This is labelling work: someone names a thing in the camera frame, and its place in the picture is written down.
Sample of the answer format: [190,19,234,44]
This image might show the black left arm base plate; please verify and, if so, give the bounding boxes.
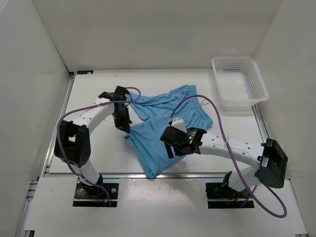
[73,180,119,208]

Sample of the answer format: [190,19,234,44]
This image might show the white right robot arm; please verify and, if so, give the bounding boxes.
[160,126,288,198]

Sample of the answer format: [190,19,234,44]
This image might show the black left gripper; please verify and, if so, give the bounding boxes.
[112,107,132,133]

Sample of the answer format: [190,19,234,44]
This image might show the light blue shorts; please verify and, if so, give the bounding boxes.
[125,85,213,179]

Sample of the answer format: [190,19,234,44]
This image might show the aluminium front rail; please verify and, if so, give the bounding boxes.
[101,172,226,179]

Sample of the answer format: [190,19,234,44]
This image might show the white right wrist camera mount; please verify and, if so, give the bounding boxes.
[168,118,187,133]

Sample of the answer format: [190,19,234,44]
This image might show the white plastic mesh basket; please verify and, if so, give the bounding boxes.
[211,56,269,113]

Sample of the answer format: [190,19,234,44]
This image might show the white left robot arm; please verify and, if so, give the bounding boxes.
[54,86,131,198]

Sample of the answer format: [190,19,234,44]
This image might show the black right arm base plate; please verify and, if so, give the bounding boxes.
[205,171,254,209]

